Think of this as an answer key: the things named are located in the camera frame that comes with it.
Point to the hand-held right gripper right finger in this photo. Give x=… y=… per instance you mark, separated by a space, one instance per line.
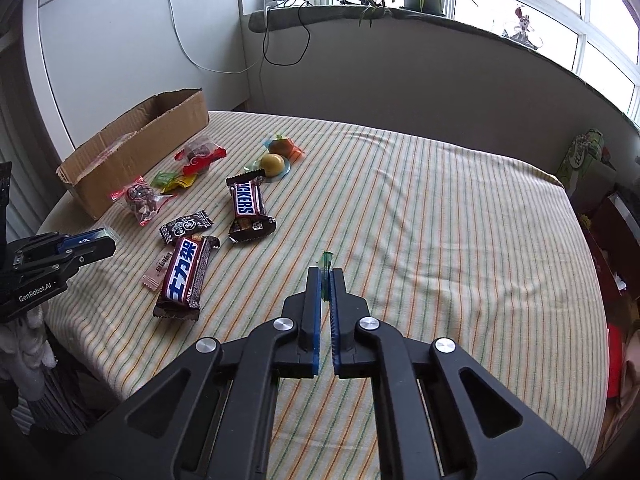
x=336 y=330

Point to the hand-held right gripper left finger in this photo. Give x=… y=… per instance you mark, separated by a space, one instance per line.
x=314 y=330

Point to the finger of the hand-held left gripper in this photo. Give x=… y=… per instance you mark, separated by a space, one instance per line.
x=80 y=242
x=95 y=252

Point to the thin green translucent wrapper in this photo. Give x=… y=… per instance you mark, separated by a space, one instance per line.
x=327 y=265

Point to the pink candy packet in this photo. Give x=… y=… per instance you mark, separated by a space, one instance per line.
x=157 y=272

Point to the clear red-edged date packet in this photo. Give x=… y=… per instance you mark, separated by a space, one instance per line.
x=200 y=156
x=140 y=200

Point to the black candy packet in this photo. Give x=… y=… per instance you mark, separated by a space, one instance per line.
x=186 y=226

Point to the green candy packet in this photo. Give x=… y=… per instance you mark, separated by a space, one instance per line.
x=162 y=178

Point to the yellow candy packet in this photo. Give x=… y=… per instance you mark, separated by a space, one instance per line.
x=182 y=183

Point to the brown cardboard box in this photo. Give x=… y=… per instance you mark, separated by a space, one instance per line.
x=145 y=130

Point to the yellow jelly cup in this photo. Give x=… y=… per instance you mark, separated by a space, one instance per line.
x=272 y=164

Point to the grey pleated cloth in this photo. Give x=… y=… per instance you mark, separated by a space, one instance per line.
x=55 y=400

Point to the striped tablecloth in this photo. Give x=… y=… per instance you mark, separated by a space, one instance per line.
x=425 y=210

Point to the white cabinet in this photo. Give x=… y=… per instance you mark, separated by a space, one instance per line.
x=125 y=35

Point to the red box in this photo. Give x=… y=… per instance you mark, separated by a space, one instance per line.
x=600 y=255

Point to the green printed bag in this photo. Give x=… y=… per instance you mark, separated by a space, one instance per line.
x=585 y=150

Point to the grey stone windowsill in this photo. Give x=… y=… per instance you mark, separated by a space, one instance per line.
x=450 y=22

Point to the small figurine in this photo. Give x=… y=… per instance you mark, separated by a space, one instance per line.
x=522 y=25

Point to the white window frame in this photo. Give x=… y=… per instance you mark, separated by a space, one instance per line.
x=583 y=20

